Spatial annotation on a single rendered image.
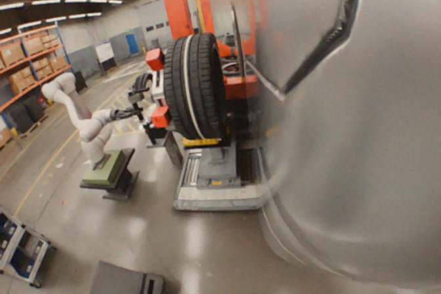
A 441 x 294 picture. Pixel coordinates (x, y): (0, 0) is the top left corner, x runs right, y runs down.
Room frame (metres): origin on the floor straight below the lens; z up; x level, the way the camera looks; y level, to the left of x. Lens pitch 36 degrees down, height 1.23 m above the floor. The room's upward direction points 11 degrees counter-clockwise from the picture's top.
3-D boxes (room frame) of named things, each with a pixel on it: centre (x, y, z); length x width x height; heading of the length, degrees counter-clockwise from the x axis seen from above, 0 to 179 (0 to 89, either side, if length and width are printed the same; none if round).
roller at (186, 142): (0.89, 0.15, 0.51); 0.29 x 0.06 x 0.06; 81
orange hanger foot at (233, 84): (1.47, -0.17, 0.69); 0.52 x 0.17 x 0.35; 81
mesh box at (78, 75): (6.84, 6.83, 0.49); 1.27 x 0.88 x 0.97; 84
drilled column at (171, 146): (1.25, 0.52, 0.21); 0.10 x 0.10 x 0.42; 81
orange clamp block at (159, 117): (0.71, 0.28, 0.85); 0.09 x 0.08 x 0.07; 171
